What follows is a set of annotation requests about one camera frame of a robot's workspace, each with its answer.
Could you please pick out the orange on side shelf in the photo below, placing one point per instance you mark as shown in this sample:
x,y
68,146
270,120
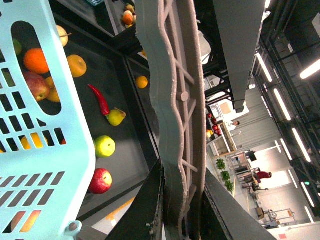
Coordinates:
x,y
141,82

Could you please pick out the black front shelf tray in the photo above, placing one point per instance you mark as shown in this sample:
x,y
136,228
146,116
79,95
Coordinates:
x,y
135,155

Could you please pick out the large navel orange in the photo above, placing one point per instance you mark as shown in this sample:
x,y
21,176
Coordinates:
x,y
34,140

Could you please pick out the red chili pepper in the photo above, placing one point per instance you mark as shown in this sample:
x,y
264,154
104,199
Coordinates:
x,y
104,107

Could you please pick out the small orange tangerine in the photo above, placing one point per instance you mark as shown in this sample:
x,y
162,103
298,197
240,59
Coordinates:
x,y
35,61

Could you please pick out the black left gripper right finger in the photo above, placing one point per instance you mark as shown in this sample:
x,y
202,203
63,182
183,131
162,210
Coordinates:
x,y
223,218

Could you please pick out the grey basket handle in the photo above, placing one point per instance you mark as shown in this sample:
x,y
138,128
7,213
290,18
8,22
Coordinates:
x,y
168,33

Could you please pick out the green apple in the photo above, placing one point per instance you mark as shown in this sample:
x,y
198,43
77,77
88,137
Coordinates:
x,y
105,146

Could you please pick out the round white asian pear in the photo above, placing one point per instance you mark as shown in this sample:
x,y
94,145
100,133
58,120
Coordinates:
x,y
63,35

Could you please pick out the small red apple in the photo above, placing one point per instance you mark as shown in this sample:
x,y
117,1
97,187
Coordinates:
x,y
37,85

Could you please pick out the green avocado rear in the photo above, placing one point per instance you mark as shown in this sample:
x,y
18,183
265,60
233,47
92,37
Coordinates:
x,y
17,47

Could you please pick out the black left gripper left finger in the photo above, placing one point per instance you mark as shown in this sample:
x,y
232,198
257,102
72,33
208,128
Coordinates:
x,y
144,218

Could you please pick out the yellow orange apple rear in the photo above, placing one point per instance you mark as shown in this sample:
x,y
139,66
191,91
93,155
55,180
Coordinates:
x,y
77,65

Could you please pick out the light blue shopping basket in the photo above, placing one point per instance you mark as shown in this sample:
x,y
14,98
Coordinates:
x,y
47,161

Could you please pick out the red apple front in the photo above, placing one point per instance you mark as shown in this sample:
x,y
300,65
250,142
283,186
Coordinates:
x,y
101,181

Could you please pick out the yellow green pear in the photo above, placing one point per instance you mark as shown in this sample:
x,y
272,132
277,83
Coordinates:
x,y
116,117

